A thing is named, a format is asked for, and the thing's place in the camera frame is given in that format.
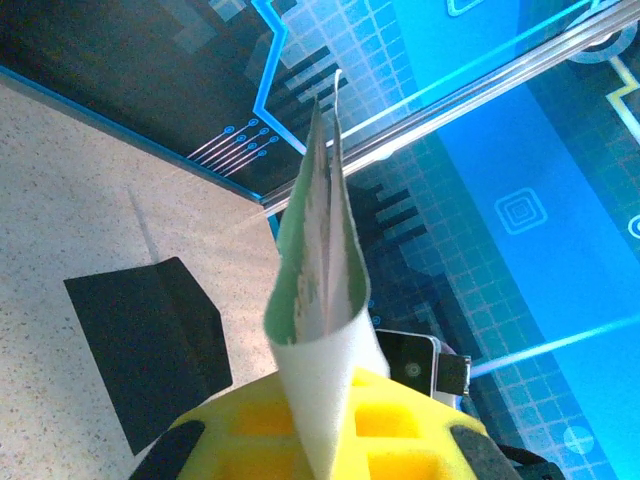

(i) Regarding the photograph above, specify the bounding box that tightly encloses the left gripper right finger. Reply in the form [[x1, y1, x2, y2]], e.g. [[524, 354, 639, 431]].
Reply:
[[329, 366, 525, 480]]

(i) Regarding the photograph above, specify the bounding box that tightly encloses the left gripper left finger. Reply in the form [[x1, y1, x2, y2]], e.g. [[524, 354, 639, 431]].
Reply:
[[128, 372, 321, 480]]

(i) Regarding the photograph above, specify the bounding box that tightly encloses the black envelope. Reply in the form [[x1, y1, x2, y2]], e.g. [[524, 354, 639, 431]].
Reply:
[[63, 256, 234, 456]]

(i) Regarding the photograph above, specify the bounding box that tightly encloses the aluminium frame post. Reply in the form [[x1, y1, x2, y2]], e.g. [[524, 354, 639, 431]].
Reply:
[[259, 0, 640, 221]]

